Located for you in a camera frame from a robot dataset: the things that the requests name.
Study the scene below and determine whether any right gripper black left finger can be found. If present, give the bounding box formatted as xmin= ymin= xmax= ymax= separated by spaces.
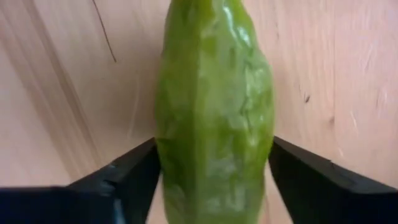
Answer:
xmin=0 ymin=137 xmax=162 ymax=224

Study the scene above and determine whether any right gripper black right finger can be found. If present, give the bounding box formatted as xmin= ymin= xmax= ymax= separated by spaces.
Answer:
xmin=268 ymin=135 xmax=398 ymax=224

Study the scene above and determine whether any light green bumpy cucumber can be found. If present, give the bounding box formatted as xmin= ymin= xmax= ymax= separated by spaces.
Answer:
xmin=154 ymin=0 xmax=276 ymax=224

